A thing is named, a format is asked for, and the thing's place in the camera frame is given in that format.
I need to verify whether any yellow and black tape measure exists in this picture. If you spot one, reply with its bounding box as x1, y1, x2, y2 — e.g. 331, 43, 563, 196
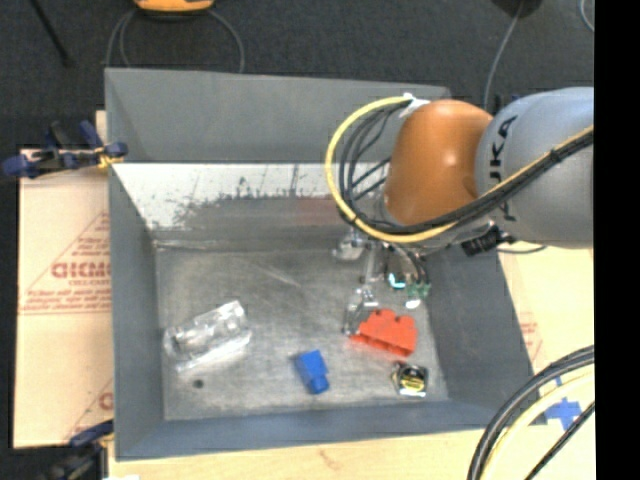
391, 362, 430, 399

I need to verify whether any blue toy block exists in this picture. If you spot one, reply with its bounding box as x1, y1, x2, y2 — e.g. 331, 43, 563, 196
292, 349, 331, 396

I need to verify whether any red toy brick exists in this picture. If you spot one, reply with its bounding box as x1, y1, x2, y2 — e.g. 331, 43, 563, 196
349, 308, 419, 357

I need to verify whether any grey metal bin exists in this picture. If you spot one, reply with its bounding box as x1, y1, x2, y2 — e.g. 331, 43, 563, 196
103, 67, 539, 460

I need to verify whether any black cylinder on white bracket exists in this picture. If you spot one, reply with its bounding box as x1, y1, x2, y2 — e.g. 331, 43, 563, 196
459, 228, 516, 258

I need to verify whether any brown cardboard board red print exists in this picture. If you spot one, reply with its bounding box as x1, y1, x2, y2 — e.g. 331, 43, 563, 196
11, 109, 595, 450

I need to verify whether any clear plastic container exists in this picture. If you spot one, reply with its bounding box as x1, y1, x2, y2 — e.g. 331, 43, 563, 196
161, 299, 253, 373

